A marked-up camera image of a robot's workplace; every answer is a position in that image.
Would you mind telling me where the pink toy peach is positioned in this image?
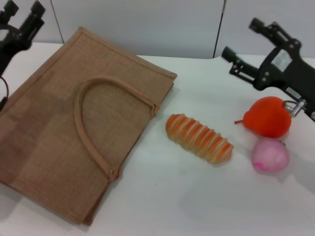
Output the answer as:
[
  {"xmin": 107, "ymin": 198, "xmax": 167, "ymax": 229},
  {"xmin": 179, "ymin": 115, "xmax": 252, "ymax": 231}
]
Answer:
[{"xmin": 251, "ymin": 138, "xmax": 290, "ymax": 174}]

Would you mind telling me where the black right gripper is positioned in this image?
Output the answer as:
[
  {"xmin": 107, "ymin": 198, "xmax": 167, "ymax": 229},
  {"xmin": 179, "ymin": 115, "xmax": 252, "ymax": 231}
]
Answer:
[{"xmin": 220, "ymin": 17, "xmax": 315, "ymax": 121}]

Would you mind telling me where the orange toy pear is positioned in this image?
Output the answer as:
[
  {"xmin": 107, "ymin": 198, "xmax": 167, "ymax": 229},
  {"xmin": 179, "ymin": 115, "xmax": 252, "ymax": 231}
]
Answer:
[{"xmin": 234, "ymin": 96, "xmax": 292, "ymax": 138}]

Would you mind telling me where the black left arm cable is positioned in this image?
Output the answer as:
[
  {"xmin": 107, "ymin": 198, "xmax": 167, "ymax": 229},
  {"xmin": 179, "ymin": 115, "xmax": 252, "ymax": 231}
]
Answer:
[{"xmin": 0, "ymin": 76, "xmax": 9, "ymax": 111}]

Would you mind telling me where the brown woven jute handbag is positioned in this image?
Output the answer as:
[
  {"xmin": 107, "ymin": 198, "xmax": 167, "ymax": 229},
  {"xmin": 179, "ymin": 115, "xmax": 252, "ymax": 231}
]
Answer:
[{"xmin": 0, "ymin": 26, "xmax": 178, "ymax": 227}]

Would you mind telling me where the orange striped bread loaf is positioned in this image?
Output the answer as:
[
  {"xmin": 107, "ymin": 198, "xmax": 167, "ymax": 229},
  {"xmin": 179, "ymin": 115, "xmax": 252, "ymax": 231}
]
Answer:
[{"xmin": 165, "ymin": 113, "xmax": 234, "ymax": 165}]

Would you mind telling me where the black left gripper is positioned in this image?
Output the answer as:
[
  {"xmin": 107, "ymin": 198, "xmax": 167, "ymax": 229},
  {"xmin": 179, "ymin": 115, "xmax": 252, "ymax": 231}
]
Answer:
[{"xmin": 0, "ymin": 0, "xmax": 47, "ymax": 77}]

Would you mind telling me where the silver metal right fitting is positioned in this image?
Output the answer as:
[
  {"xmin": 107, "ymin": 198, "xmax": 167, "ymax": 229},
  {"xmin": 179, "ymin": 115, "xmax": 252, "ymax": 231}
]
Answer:
[{"xmin": 282, "ymin": 99, "xmax": 308, "ymax": 118}]

